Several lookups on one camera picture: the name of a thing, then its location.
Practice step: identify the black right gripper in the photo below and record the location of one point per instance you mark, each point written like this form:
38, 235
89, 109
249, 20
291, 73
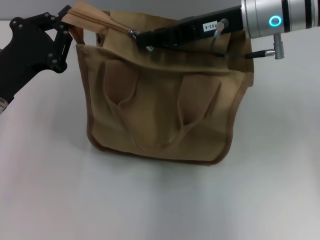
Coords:
195, 27

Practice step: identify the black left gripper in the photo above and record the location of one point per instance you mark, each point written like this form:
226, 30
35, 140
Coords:
25, 52

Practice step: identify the silver metal zipper pull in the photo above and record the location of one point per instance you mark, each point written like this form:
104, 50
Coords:
133, 33

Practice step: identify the khaki canvas food bag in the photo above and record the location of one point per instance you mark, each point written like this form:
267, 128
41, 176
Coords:
160, 107

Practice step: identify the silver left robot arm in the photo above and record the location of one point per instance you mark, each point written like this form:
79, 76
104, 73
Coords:
3, 105

